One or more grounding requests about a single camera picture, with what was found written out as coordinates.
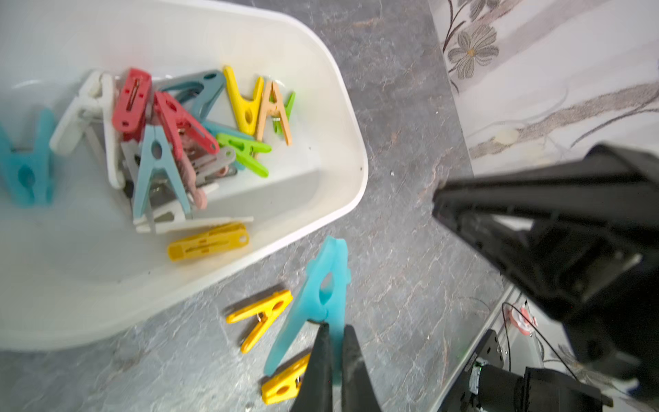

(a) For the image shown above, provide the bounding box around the muted teal clothespin bottom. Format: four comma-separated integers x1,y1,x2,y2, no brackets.
132,125,192,219

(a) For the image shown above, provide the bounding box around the green clothespin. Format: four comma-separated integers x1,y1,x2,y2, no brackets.
216,133,272,178
273,92,296,136

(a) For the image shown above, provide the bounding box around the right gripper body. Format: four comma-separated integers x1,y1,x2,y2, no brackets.
432,144,658,381

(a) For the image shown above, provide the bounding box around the yellow clothespin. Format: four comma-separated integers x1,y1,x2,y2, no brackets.
262,355,311,405
227,290,293,354
167,222,250,262
223,65,265,137

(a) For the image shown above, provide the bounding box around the red clothespin pile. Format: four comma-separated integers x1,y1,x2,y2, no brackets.
112,68,152,142

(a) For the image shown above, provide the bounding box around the white clothespin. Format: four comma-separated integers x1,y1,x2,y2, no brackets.
49,70,125,190

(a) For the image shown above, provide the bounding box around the pink white small object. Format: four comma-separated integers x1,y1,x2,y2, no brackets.
506,305,537,336

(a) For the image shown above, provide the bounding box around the pink clothespin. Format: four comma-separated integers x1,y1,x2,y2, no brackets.
177,137,208,209

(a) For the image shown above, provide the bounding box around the dark teal clothespin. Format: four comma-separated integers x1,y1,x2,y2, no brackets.
154,70,227,121

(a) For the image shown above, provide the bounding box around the grey clothespin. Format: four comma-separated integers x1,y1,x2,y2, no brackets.
192,147,238,186

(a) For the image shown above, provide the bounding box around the tan clothespin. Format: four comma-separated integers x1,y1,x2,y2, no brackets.
255,81,293,146

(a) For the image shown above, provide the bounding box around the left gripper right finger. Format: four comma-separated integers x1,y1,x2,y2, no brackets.
342,325,382,412

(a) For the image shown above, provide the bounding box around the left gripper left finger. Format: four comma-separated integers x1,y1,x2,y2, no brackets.
290,324,332,412

